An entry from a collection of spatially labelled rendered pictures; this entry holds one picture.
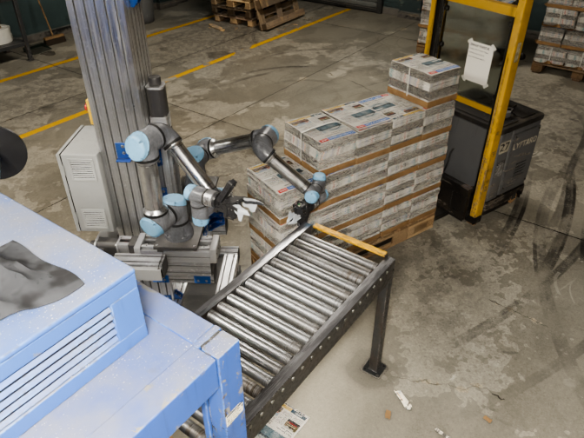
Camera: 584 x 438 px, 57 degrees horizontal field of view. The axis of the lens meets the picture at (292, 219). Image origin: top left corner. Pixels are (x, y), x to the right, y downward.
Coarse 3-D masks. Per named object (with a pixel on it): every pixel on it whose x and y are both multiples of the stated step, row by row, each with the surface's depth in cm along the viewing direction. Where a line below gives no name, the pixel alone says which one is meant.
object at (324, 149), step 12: (312, 132) 323; (324, 132) 322; (336, 132) 322; (348, 132) 323; (312, 144) 318; (324, 144) 312; (336, 144) 318; (348, 144) 324; (312, 156) 320; (324, 156) 317; (336, 156) 323; (348, 156) 330; (324, 168) 321
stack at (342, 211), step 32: (288, 160) 342; (384, 160) 351; (416, 160) 370; (256, 192) 332; (288, 192) 312; (384, 192) 365; (256, 224) 348; (288, 224) 325; (352, 224) 364; (384, 224) 384
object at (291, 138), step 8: (320, 112) 347; (296, 120) 336; (304, 120) 336; (312, 120) 336; (320, 120) 337; (328, 120) 337; (288, 128) 334; (296, 128) 327; (304, 128) 327; (288, 136) 337; (296, 136) 329; (288, 144) 339; (296, 144) 331; (296, 152) 333
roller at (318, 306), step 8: (256, 272) 256; (256, 280) 255; (264, 280) 253; (272, 280) 252; (272, 288) 251; (280, 288) 248; (288, 288) 247; (288, 296) 247; (296, 296) 244; (304, 296) 242; (304, 304) 242; (312, 304) 239; (320, 304) 238; (320, 312) 238; (328, 312) 235
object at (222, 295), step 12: (300, 228) 286; (288, 240) 277; (276, 252) 269; (252, 264) 261; (264, 264) 261; (240, 276) 254; (252, 276) 256; (228, 288) 247; (216, 300) 240; (204, 312) 234
